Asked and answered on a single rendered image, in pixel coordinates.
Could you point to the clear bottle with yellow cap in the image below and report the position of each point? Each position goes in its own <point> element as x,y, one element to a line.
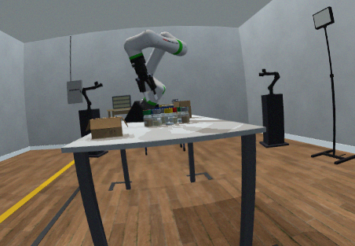
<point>169,117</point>

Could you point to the bottle with grey cap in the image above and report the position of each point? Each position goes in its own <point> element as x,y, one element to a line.
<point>163,115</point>
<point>185,115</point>
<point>157,118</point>

